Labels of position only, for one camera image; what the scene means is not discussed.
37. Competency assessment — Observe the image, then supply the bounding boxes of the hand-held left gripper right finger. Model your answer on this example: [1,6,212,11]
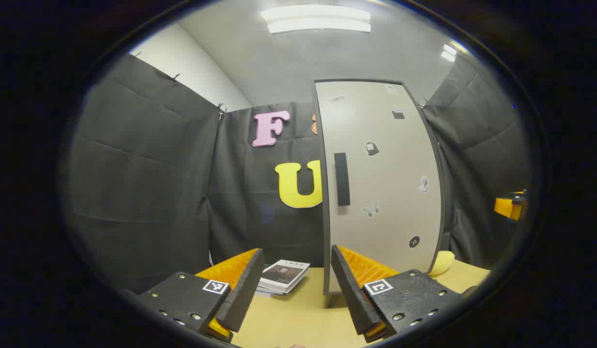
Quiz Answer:
[331,245,466,343]

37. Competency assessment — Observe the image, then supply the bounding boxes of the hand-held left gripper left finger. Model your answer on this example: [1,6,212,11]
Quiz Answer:
[136,248,265,343]

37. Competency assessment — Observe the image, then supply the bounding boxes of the dark grey cabinet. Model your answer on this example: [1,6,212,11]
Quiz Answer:
[314,78,454,295]

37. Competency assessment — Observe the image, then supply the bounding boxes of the grey cabinet door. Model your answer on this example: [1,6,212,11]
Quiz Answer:
[315,80,444,294]

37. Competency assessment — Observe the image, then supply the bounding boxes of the black cabinet door handle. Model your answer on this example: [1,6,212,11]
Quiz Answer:
[334,152,351,207]

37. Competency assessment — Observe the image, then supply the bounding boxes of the grey cover book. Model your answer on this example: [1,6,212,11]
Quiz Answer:
[259,260,311,294]

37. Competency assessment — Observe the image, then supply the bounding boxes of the yellow round bun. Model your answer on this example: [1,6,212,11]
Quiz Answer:
[428,250,456,277]

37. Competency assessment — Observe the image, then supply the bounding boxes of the black backdrop cloth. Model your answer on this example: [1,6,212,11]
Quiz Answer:
[69,53,533,293]

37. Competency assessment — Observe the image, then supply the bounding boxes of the large ceiling light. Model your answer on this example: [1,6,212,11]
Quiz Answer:
[261,5,372,35]

